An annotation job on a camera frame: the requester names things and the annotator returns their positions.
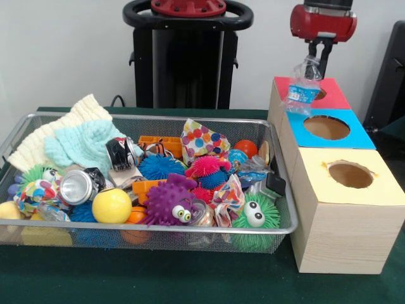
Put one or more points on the red rubber ball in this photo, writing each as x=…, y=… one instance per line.
x=246, y=149

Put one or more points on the crushed clear plastic bottle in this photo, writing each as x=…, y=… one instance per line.
x=300, y=92

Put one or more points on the wooden three-hole box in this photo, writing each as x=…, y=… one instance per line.
x=341, y=237

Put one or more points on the mint green cloth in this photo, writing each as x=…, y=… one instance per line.
x=85, y=142

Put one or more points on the blue spiky ball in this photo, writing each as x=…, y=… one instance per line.
x=161, y=168

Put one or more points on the crushed silver can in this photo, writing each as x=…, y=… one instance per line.
x=76, y=187

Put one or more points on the dark green tablecloth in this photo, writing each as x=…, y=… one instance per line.
x=190, y=278
x=395, y=133

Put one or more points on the cream knitted cloth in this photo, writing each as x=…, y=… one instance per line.
x=31, y=145

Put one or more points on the yellow smiley ball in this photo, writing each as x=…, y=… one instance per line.
x=111, y=205

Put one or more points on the green spiky toy with eyes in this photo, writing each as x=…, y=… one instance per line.
x=256, y=212

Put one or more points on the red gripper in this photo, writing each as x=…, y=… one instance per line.
x=322, y=23

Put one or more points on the polka dot paper napkin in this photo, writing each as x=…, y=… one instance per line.
x=202, y=141

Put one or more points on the crushed black can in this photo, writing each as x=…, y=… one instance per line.
x=121, y=155

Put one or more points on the purple spiky toy with eyes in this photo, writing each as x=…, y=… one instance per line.
x=167, y=199

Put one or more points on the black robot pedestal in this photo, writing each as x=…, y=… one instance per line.
x=177, y=63

